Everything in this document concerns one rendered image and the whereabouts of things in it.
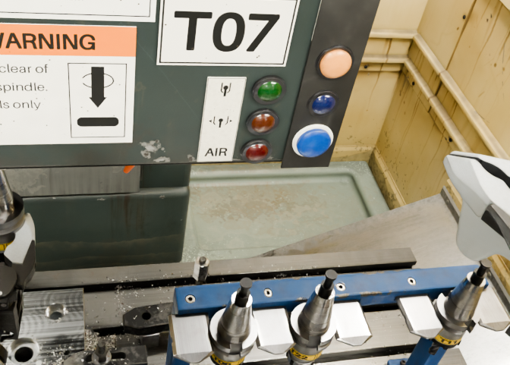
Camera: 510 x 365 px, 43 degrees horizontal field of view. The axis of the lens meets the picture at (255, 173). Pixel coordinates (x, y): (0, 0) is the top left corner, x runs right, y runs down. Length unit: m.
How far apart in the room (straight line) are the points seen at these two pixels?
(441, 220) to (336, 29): 1.24
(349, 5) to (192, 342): 0.52
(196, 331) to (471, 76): 1.02
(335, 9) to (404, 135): 1.46
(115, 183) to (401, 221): 0.73
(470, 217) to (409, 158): 1.47
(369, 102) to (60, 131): 1.54
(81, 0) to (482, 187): 0.29
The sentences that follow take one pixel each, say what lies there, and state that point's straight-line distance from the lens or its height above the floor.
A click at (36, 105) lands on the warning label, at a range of 0.51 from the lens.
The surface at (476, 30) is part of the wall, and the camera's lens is 1.65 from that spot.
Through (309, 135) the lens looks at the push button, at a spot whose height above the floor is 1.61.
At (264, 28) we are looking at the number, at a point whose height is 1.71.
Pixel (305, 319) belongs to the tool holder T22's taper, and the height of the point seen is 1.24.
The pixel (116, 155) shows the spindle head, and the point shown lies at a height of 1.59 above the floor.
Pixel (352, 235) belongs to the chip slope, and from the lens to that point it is 1.70.
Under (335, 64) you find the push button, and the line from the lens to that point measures 0.51.
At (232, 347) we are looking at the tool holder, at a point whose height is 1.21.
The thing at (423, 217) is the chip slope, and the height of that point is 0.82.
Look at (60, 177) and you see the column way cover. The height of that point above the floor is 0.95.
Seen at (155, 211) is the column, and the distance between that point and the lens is 1.56.
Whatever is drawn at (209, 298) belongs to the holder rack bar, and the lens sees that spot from 0.90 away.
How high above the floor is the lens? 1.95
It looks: 42 degrees down
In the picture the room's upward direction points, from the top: 12 degrees clockwise
